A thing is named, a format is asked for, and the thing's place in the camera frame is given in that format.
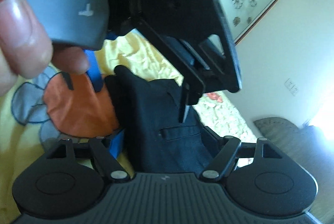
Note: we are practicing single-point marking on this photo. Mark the yellow floral bedspread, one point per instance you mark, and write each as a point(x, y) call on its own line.
point(36, 113)

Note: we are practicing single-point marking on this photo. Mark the left hand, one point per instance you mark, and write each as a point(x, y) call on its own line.
point(26, 49)

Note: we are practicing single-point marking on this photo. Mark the black pants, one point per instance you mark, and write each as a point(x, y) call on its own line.
point(154, 139)

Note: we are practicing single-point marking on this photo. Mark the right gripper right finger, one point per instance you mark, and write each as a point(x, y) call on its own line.
point(224, 150)

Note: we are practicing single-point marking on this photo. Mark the grey scalloped headboard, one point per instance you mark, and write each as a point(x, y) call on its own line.
point(309, 148)

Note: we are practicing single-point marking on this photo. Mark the white wall socket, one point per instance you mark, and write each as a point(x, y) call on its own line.
point(291, 86)

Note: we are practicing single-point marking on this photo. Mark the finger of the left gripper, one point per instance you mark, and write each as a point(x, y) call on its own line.
point(184, 107)
point(93, 71)

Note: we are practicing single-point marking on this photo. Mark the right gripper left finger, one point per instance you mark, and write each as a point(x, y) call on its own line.
point(104, 163)

